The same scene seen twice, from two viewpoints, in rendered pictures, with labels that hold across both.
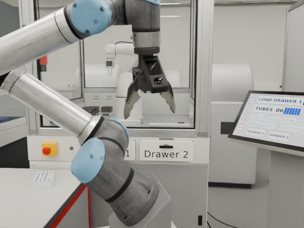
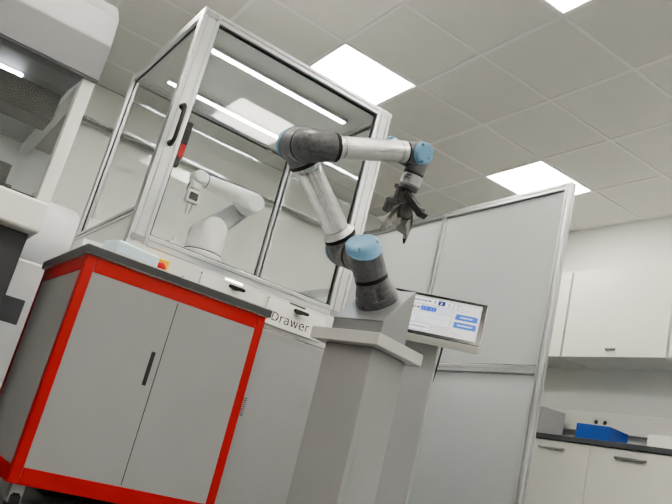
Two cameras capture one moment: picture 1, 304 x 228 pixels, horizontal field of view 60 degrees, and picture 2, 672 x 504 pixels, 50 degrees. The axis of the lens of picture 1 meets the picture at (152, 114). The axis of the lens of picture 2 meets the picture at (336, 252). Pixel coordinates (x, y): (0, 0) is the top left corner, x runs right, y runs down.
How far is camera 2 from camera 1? 2.17 m
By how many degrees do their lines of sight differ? 41
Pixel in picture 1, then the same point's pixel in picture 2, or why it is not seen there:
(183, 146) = (315, 320)
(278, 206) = (401, 410)
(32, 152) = not seen: hidden behind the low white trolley
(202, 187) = not seen: hidden behind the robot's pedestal
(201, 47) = (355, 218)
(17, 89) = (318, 173)
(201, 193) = not seen: hidden behind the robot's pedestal
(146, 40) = (417, 181)
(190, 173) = (311, 358)
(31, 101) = (323, 187)
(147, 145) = (277, 305)
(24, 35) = (384, 145)
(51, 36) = (398, 153)
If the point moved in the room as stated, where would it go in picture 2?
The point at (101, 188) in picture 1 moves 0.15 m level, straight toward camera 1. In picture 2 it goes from (375, 269) to (412, 269)
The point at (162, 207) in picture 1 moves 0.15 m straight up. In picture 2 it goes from (411, 296) to (420, 255)
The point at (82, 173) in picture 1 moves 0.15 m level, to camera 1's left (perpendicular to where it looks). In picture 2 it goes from (370, 251) to (336, 234)
